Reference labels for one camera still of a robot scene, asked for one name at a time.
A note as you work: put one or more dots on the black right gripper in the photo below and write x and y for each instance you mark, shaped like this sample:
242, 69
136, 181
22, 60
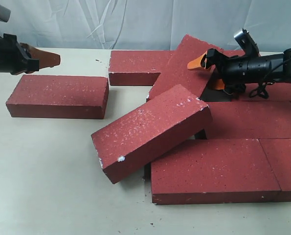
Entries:
239, 69

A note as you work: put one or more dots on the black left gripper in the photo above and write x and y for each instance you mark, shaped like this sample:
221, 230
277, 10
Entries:
18, 58

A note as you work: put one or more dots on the red brick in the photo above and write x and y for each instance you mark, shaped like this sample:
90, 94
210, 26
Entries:
137, 67
176, 72
278, 153
152, 129
213, 172

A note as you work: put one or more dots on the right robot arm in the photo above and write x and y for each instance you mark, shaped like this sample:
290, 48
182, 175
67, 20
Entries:
262, 85

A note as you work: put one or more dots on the red brick third row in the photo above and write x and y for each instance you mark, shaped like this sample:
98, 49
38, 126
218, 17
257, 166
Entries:
250, 120

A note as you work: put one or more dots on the red brick second row right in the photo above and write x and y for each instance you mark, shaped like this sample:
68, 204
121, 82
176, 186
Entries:
277, 92

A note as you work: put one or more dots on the white backdrop cloth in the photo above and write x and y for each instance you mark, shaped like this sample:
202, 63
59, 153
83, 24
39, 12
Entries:
147, 24

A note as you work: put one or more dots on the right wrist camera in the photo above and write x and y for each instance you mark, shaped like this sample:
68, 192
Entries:
247, 44

